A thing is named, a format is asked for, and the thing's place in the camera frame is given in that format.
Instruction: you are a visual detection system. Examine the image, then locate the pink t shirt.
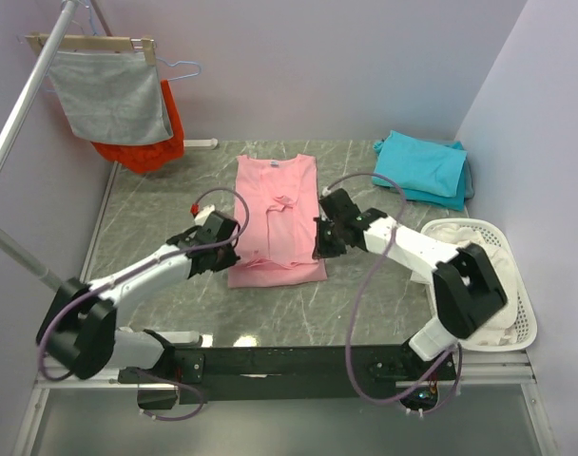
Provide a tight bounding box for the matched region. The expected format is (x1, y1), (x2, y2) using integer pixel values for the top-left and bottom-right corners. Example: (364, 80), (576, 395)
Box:
(228, 154), (327, 289)

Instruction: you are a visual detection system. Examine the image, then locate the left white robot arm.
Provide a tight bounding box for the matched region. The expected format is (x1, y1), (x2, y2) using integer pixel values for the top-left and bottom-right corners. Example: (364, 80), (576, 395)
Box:
(36, 208), (240, 382)

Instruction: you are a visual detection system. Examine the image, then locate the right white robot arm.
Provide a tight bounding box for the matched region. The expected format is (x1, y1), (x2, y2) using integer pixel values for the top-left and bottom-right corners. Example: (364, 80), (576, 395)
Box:
(313, 188), (508, 379)

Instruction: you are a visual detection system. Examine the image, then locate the folded teal t shirt stack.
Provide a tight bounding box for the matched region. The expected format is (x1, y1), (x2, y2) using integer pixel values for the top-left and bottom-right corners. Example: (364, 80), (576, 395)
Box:
(372, 131), (474, 211)

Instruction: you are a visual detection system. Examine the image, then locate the orange hanging garment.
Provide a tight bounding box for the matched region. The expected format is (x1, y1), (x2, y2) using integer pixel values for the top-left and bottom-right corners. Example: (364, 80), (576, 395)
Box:
(92, 80), (184, 174)

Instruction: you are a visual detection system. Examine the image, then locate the black base beam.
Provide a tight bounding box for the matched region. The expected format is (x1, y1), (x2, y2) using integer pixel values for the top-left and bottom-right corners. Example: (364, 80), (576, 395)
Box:
(117, 345), (454, 412)

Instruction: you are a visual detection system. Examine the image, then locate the grey hanging cloth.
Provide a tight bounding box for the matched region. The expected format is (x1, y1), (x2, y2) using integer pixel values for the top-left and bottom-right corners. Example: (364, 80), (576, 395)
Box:
(48, 51), (173, 146)

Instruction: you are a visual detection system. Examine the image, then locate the white garment in basket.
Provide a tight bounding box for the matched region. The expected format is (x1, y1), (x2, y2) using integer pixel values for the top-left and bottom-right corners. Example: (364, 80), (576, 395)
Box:
(427, 236), (508, 342)

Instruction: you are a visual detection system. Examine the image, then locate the white laundry basket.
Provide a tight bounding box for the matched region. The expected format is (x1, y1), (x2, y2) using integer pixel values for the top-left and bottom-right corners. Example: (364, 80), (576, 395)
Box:
(421, 218), (537, 352)

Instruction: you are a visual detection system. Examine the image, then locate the metal clothes rack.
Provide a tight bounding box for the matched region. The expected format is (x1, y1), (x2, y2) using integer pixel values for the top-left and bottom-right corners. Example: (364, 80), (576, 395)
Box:
(0, 0), (219, 352)

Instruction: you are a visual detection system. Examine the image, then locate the wooden clip hanger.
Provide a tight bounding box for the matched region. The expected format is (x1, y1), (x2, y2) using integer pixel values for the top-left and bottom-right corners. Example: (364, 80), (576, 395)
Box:
(25, 32), (157, 67)

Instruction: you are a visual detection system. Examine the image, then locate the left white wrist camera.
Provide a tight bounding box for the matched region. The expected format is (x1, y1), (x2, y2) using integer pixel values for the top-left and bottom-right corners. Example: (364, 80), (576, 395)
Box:
(190, 203), (216, 226)

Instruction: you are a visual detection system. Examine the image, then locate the blue wire hanger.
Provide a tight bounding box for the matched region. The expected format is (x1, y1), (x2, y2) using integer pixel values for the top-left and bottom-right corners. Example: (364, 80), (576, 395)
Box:
(44, 0), (202, 96)

